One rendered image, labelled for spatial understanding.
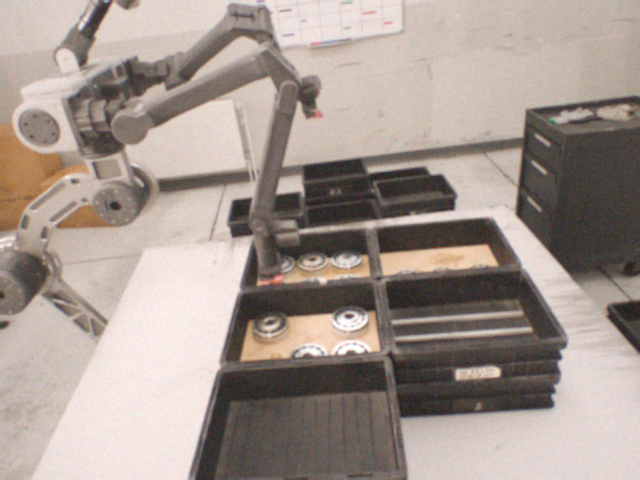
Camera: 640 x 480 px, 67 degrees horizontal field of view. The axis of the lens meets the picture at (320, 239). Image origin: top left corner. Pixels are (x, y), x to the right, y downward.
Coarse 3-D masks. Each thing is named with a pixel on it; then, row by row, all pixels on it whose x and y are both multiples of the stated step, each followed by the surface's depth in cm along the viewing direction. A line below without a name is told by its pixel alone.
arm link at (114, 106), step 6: (114, 102) 115; (120, 102) 115; (126, 102) 117; (132, 102) 116; (138, 102) 117; (108, 108) 112; (114, 108) 112; (120, 108) 116; (126, 108) 113; (132, 108) 113; (138, 108) 115; (108, 114) 113; (114, 114) 113; (108, 120) 114
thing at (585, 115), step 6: (564, 114) 249; (570, 114) 247; (576, 114) 247; (582, 114) 246; (588, 114) 244; (594, 114) 245; (552, 120) 246; (558, 120) 245; (564, 120) 245; (570, 120) 244; (576, 120) 242; (582, 120) 241; (588, 120) 241
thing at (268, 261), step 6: (258, 252) 139; (264, 252) 138; (270, 252) 138; (276, 252) 141; (258, 258) 141; (264, 258) 139; (270, 258) 139; (276, 258) 141; (258, 264) 143; (264, 264) 140; (270, 264) 140; (276, 264) 141; (258, 270) 140; (264, 270) 140; (270, 270) 139; (276, 270) 139
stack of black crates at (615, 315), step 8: (608, 304) 198; (616, 304) 197; (624, 304) 198; (632, 304) 198; (608, 312) 197; (616, 312) 193; (624, 312) 200; (632, 312) 200; (616, 320) 192; (624, 320) 189; (632, 320) 202; (624, 328) 187; (632, 328) 185; (624, 336) 190; (632, 336) 183; (632, 344) 185
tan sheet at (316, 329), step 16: (288, 320) 140; (304, 320) 139; (320, 320) 138; (288, 336) 134; (304, 336) 133; (320, 336) 132; (336, 336) 132; (368, 336) 130; (256, 352) 130; (272, 352) 129; (288, 352) 128
